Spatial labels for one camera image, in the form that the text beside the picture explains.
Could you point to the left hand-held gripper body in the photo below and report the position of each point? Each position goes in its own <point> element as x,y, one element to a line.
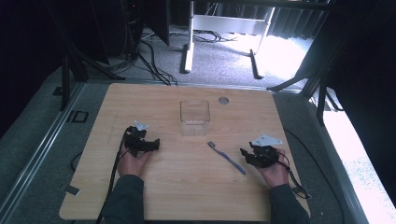
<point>136,140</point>

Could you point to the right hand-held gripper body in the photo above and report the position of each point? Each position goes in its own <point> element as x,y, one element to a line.
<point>264,154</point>

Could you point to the blue toothbrush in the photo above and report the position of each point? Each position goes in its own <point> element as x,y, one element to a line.
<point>227,157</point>

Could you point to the clear plastic container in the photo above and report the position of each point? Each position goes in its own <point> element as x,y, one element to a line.
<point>194,124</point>

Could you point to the person's left hand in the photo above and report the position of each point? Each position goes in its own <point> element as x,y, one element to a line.
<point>132,163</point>

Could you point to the person's right hand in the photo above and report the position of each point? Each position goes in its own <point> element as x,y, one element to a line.
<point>277,174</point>

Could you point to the black metal stand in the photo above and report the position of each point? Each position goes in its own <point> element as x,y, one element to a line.
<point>320,99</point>
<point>65,81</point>

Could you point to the grey tape piece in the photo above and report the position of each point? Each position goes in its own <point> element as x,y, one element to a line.
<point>72,189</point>

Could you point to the dark equipment cabinet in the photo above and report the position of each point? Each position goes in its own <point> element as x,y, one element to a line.
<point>118,28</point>

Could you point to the dark curtain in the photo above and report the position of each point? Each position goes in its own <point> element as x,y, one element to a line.
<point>292,21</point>

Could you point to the black floor bracket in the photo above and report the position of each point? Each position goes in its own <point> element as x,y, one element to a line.
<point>79,116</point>

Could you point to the aluminium floor rail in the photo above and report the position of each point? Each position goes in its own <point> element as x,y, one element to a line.
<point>37,146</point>
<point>336,161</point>

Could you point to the white metal desk frame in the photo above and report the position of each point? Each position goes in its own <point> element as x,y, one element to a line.
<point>227,24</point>

